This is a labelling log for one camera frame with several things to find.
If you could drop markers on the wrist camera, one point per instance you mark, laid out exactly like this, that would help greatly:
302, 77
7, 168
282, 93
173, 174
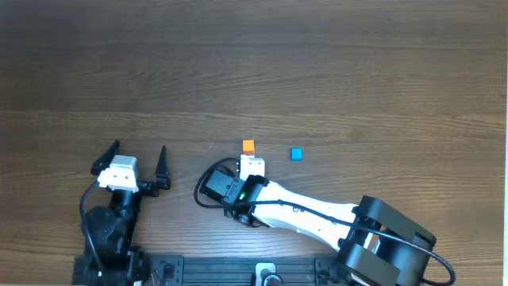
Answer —
252, 167
119, 175

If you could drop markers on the mounting rail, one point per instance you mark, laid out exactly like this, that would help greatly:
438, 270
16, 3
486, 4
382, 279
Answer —
222, 270

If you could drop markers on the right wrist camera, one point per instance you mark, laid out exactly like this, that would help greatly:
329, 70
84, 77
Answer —
252, 167

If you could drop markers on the orange cube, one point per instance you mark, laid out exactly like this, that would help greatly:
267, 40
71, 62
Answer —
248, 146

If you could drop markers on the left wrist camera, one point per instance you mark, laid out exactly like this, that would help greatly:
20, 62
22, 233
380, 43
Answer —
119, 175

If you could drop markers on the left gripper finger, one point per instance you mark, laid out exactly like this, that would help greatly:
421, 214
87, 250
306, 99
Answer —
163, 171
105, 161

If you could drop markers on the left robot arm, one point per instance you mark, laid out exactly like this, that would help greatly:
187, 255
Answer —
103, 226

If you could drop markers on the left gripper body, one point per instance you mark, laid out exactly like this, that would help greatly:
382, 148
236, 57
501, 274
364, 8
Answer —
148, 187

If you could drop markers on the blue cube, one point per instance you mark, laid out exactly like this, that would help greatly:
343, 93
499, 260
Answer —
296, 154

